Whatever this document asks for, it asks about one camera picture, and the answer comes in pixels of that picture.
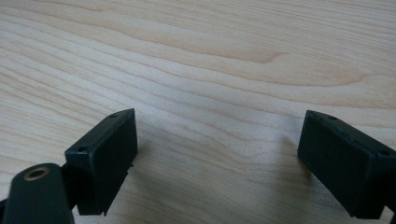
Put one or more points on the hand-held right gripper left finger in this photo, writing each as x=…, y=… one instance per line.
x=106, y=161

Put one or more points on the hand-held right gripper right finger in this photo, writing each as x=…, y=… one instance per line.
x=342, y=161

